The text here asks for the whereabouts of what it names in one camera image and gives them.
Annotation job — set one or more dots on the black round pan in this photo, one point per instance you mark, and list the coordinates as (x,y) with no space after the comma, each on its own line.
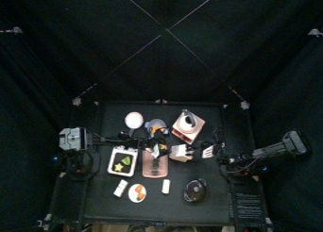
(195,190)

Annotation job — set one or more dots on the silver frame corner bracket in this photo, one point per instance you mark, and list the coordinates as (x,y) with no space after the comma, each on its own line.
(315,32)
(244,104)
(77,101)
(160,101)
(15,30)

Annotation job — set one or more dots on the grey bowl with food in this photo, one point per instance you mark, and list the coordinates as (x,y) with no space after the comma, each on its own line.
(155,125)

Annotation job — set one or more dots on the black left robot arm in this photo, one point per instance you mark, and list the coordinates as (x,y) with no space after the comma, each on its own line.
(74,138)

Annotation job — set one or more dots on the white round ladle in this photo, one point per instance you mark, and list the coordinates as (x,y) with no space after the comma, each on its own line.
(133,120)

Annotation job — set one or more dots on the white plate with orange food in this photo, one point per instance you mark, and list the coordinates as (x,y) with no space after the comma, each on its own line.
(137,193)

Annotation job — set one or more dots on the small white rectangular block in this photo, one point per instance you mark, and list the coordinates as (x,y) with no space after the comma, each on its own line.
(121,188)
(167,186)

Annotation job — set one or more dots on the white printed label sticker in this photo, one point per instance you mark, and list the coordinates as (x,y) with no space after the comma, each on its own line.
(247,207)

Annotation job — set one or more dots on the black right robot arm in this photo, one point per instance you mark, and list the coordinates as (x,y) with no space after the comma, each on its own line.
(278,149)

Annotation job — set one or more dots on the white cube box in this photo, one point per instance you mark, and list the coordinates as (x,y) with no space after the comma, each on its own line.
(180,152)

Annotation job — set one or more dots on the white tray with shape toys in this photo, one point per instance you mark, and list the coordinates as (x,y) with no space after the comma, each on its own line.
(122,161)

